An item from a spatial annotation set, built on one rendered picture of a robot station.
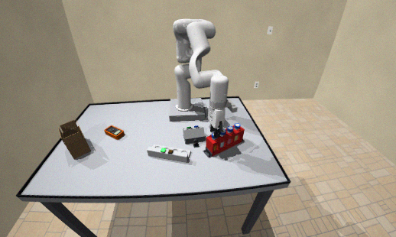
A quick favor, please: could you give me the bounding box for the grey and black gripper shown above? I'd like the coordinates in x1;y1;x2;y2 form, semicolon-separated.
208;106;225;138

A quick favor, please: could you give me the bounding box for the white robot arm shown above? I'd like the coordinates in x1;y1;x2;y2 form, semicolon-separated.
173;19;238;113

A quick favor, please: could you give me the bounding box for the brown cardboard box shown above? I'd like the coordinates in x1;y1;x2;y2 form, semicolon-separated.
59;120;91;159

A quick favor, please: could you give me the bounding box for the red tube rack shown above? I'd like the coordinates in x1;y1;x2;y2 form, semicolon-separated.
206;126;245;156

